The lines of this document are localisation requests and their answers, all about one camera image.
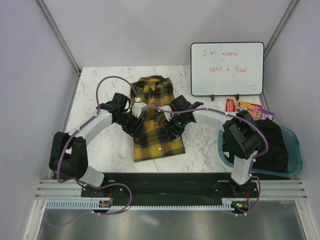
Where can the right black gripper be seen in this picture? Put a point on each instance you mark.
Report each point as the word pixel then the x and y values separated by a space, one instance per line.
pixel 175 131

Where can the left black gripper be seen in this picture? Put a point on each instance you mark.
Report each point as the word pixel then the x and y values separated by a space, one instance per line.
pixel 136 131

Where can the yellow plaid flannel shirt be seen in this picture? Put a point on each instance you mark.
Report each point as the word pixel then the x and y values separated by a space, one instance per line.
pixel 154 142

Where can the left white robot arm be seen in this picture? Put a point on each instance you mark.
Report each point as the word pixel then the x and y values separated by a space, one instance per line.
pixel 69 157

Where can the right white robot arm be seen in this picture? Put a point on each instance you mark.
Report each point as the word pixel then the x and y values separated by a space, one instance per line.
pixel 241 133

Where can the red card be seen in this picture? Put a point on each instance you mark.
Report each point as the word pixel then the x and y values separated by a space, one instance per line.
pixel 230 105

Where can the white dry-erase board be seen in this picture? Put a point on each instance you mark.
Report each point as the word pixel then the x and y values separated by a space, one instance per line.
pixel 226 68

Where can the black shirt in bin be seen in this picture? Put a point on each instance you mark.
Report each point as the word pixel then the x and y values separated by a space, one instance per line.
pixel 276 158

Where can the teal plastic bin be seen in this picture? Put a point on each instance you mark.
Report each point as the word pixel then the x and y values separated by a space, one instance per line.
pixel 295 162

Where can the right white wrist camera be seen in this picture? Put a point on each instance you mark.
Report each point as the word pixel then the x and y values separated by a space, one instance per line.
pixel 167 110

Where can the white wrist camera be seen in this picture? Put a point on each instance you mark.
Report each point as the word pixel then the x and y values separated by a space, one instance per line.
pixel 167 110
pixel 138 108

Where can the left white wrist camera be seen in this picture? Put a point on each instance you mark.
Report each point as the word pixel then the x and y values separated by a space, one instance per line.
pixel 138 108

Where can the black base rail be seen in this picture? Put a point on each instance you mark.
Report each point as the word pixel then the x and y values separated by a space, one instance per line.
pixel 191 184

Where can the aluminium frame rails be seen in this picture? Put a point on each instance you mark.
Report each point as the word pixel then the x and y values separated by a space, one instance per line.
pixel 271 190

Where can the white slotted cable duct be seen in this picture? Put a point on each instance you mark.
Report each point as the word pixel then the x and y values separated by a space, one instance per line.
pixel 99 205

